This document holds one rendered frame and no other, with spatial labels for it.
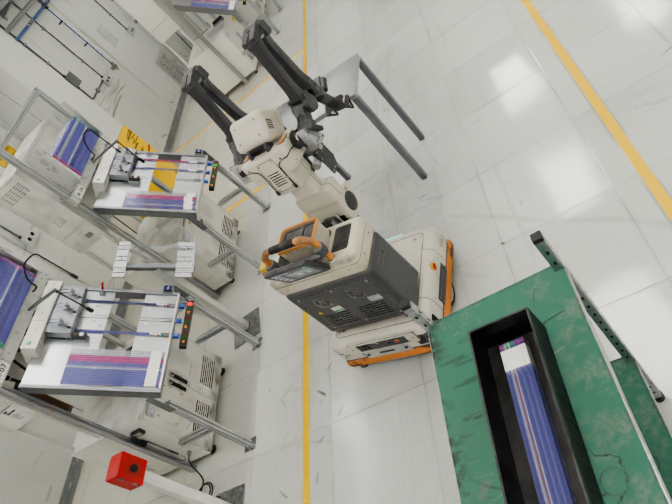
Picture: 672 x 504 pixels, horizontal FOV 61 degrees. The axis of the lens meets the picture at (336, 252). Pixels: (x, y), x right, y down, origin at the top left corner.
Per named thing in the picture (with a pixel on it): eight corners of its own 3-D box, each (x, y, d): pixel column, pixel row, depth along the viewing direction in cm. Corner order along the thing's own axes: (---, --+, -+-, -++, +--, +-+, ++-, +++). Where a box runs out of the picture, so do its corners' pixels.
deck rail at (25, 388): (161, 395, 308) (160, 389, 304) (161, 398, 307) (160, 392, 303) (22, 390, 299) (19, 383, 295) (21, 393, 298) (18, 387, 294)
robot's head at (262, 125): (269, 139, 249) (256, 106, 249) (237, 156, 262) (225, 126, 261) (288, 137, 261) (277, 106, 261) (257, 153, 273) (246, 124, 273)
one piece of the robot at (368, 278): (431, 327, 281) (324, 233, 233) (345, 346, 313) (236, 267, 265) (435, 271, 300) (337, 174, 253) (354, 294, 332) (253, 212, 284)
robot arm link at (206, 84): (181, 80, 270) (195, 70, 264) (185, 72, 274) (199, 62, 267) (246, 138, 295) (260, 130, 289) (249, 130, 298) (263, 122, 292)
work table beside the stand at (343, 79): (427, 177, 377) (354, 93, 331) (344, 219, 412) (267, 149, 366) (424, 135, 406) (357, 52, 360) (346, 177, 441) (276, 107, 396)
